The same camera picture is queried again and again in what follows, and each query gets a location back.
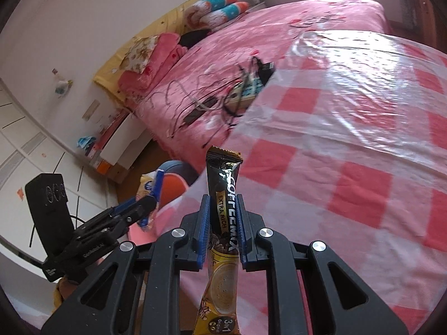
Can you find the yellow headboard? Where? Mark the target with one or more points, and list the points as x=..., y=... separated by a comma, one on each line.
x=104, y=78

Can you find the white nightstand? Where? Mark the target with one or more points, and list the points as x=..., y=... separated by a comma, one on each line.
x=122, y=143

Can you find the dark cloth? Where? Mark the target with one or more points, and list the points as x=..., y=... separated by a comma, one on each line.
x=193, y=38

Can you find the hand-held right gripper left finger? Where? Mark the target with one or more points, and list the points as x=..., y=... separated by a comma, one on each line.
x=204, y=230

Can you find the person's left hand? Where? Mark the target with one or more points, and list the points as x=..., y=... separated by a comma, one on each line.
x=101, y=263

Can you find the plastic bag on wall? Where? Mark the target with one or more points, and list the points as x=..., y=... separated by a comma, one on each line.
x=62, y=87

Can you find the floral pillow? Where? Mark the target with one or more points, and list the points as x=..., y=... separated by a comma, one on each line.
x=139, y=54

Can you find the black power bank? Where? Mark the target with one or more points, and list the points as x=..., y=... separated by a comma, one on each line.
x=195, y=111

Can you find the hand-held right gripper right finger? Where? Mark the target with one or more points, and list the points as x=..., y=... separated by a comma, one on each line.
x=241, y=230

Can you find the orange box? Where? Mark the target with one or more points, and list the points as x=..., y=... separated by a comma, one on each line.
x=103, y=167

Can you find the black gold coffee stick packet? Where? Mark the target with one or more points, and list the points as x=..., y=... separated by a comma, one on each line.
x=223, y=188

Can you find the white power strip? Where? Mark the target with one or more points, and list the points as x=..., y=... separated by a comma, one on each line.
x=244, y=92

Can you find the brown wooden cabinet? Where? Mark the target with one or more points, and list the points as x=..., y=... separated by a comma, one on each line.
x=424, y=17

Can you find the cardboard box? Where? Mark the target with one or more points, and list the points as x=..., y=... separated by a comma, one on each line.
x=120, y=173

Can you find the wall switch plate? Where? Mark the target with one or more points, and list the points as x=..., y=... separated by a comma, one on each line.
x=90, y=109

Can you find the black charger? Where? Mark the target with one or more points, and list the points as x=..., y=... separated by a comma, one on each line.
x=267, y=73

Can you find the white wardrobe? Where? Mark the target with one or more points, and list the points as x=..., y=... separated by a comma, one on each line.
x=21, y=153

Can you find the bed with pink bedspread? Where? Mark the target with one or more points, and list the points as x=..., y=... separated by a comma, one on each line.
x=262, y=31

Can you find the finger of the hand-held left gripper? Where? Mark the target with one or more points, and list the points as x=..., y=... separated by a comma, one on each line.
x=125, y=225
x=159, y=185

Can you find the yellow snack packet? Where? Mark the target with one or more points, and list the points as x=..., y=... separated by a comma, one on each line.
x=148, y=188

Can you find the small white side table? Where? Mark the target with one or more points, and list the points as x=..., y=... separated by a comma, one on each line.
x=257, y=4

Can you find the blue round stool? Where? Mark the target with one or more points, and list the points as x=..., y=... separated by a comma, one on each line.
x=178, y=167

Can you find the small blue packet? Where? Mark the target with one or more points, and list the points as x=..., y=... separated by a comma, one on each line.
x=85, y=141

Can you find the folded pink blanket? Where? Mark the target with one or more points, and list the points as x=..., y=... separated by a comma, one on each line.
x=164, y=52

